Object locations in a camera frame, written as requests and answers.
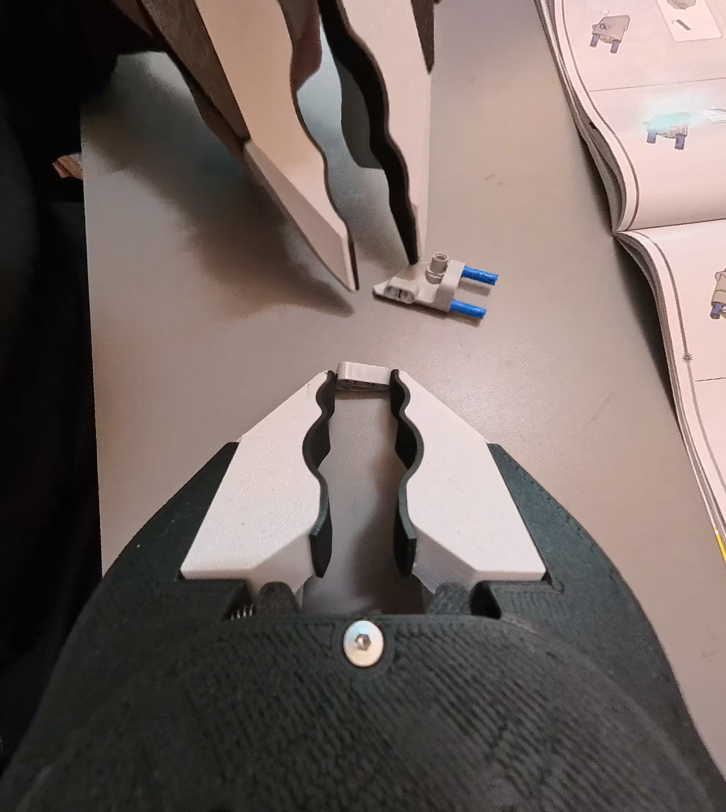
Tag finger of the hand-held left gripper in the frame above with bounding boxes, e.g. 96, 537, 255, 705
141, 0, 360, 293
319, 0, 435, 265

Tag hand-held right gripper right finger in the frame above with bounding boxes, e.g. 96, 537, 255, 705
390, 370, 548, 595

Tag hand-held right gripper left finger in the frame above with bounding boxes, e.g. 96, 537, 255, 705
179, 370, 340, 595

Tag small grey brick beam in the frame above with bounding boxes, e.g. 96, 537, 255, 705
335, 361, 397, 398

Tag grey brick piece blue pins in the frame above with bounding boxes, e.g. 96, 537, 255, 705
372, 250, 501, 322

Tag grey desk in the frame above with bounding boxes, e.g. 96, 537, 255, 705
80, 0, 726, 812

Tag person's dark clothing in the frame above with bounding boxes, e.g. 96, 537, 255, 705
0, 0, 105, 812

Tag building instruction booklet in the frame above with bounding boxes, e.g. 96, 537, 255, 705
534, 0, 726, 694

